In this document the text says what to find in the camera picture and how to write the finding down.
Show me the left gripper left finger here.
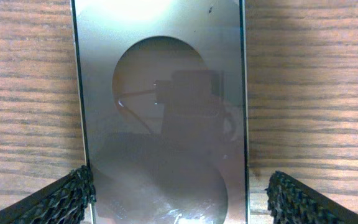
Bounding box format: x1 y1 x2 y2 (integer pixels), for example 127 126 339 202
0 165 96 224

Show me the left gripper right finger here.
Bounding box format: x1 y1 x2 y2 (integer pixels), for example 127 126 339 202
265 171 358 224

